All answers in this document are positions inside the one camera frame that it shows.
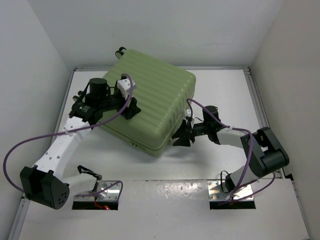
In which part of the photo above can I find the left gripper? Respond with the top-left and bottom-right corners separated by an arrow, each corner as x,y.
99,86 -> 141,119

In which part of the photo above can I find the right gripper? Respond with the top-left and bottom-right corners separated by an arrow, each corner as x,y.
172,119 -> 210,147

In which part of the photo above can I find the light green suitcase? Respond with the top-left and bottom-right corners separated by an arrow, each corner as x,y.
100,47 -> 196,157

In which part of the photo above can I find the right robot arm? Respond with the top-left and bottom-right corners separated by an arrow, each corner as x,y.
172,105 -> 290,195

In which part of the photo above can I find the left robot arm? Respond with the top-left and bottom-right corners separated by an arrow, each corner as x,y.
20,73 -> 141,210

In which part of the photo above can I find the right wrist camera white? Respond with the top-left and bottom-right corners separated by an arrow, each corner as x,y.
183,109 -> 194,122

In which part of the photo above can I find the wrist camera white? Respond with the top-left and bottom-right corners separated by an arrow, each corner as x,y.
183,109 -> 194,122
116,78 -> 136,100

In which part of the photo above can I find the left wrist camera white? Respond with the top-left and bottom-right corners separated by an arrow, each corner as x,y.
116,78 -> 136,100

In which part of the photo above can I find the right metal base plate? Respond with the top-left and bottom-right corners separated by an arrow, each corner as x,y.
207,180 -> 254,203

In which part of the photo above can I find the metal base plate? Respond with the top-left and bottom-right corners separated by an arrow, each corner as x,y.
207,180 -> 254,203
73,180 -> 122,202

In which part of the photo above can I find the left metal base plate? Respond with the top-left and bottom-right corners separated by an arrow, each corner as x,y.
73,180 -> 122,202

